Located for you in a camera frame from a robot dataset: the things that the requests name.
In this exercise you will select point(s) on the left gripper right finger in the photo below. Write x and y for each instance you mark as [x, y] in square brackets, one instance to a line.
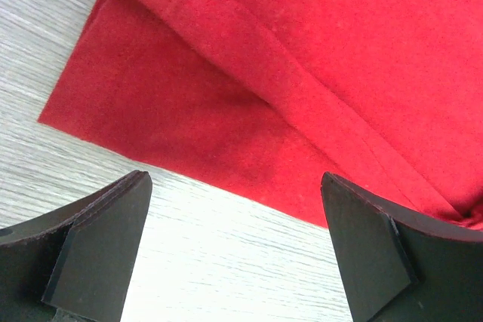
[397, 264]

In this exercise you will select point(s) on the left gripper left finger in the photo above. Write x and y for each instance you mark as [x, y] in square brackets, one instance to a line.
[77, 259]

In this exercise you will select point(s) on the red t-shirt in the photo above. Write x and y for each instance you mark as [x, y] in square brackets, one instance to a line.
[261, 97]

